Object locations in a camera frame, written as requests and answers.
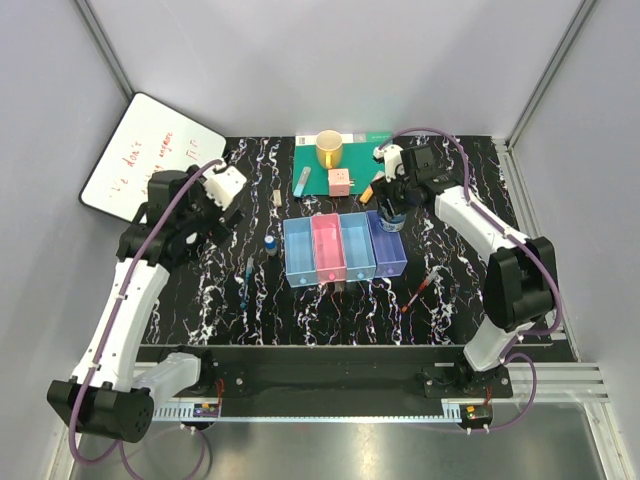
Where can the blue round stamp bottle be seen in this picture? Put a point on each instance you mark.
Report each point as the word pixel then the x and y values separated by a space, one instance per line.
pixel 270 245

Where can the orange highlighter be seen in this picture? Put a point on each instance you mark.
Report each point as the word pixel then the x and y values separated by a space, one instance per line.
pixel 366 195

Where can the blue gel pen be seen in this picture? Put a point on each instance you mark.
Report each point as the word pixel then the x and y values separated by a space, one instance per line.
pixel 246 285

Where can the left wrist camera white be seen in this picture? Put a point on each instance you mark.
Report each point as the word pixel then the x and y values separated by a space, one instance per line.
pixel 223 186

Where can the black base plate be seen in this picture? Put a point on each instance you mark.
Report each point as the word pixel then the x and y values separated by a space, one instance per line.
pixel 303 382

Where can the purple plastic bin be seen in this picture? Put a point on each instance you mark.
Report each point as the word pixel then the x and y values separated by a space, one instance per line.
pixel 388 249

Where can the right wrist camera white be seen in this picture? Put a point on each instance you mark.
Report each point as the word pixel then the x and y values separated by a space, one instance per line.
pixel 391 157

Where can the green cutting mat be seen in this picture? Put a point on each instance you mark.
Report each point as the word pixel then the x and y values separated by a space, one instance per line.
pixel 357 158

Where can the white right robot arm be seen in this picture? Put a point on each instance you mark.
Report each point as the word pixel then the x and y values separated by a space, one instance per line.
pixel 520 287

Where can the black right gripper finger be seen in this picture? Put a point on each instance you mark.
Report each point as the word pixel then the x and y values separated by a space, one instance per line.
pixel 382 212
pixel 400 209

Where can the light blue bin right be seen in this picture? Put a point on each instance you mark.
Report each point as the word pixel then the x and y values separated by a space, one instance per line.
pixel 358 248

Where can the red gel pen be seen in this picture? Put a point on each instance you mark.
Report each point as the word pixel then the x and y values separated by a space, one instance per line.
pixel 424 284

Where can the small beige eraser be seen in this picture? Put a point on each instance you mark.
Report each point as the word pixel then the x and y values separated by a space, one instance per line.
pixel 276 197

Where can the light blue bin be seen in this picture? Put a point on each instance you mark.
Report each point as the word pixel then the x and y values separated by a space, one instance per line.
pixel 358 248
pixel 300 265

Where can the yellow mug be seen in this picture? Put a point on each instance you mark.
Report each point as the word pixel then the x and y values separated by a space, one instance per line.
pixel 329 148

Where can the white whiteboard black frame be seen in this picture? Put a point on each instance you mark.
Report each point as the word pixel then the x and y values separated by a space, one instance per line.
pixel 150 137

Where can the pink cube socket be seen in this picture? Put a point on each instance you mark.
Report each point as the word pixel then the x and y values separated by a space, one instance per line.
pixel 339 182

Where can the pink plastic bin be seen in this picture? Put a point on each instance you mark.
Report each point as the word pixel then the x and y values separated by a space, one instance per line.
pixel 329 252

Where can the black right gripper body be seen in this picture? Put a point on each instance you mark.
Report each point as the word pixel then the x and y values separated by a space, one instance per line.
pixel 397 189

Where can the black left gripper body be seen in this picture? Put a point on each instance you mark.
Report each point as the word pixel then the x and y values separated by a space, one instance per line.
pixel 203 216

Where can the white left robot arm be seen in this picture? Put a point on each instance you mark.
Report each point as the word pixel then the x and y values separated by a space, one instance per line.
pixel 104 396

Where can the blue cleaning gel jar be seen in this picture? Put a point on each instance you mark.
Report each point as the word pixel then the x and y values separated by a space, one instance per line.
pixel 395 224

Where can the light blue bin left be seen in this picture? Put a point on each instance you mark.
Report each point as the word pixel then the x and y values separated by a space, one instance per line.
pixel 300 265

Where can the blue grey highlighter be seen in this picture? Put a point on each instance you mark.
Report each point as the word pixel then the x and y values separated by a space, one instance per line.
pixel 302 181

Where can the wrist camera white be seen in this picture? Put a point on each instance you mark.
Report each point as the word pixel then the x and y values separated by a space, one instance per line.
pixel 223 186
pixel 391 157

